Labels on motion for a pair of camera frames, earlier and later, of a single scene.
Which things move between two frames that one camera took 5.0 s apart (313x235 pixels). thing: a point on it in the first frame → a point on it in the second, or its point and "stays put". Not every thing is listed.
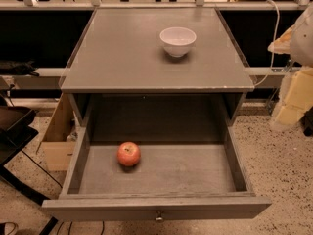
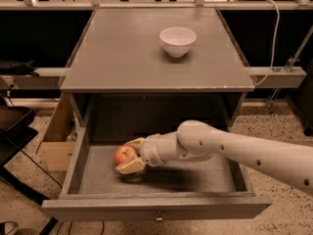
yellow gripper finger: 283,44 → 133,165
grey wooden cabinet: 126,89 stays put
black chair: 18,128 stays put
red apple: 128,154 stays put
